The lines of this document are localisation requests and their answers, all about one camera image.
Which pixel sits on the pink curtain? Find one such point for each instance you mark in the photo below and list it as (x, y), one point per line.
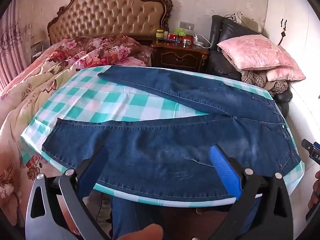
(12, 50)

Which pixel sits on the small pink pillow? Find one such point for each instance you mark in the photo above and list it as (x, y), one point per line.
(285, 73)

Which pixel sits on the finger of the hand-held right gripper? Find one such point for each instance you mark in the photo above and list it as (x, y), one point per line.
(311, 150)

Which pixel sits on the red floral quilt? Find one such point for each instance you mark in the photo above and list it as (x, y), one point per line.
(100, 48)

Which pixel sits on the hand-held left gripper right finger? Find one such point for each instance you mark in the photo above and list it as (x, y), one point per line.
(225, 170)

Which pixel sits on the black leather armchair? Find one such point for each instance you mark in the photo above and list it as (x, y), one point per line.
(220, 62)

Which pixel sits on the red box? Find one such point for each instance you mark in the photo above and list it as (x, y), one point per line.
(172, 36)

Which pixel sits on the brown plaid blanket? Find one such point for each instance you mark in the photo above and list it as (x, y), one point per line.
(260, 81)

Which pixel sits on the tufted carved bed headboard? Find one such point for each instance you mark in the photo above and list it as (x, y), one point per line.
(110, 12)

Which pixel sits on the large pink pillow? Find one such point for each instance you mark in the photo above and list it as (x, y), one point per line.
(255, 51)

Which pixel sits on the green white checkered cloth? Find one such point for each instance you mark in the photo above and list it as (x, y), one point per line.
(105, 100)

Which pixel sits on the yellow lidded jar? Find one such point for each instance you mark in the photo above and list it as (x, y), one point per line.
(159, 33)

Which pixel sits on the person's right hand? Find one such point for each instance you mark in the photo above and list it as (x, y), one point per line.
(315, 190)

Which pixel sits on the cream floral bed sheet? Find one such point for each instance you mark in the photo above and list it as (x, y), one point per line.
(22, 100)

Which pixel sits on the white wardrobe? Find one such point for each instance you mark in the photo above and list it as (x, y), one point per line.
(292, 12)

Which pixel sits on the blue denim pants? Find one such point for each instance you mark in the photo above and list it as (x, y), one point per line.
(160, 150)

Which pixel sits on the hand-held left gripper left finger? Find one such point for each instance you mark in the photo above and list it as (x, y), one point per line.
(96, 166)

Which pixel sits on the wall socket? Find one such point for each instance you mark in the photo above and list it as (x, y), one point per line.
(186, 25)

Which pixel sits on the person's left hand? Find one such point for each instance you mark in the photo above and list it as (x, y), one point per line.
(142, 232)

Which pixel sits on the dark wooden nightstand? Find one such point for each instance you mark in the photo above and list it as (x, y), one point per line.
(178, 55)

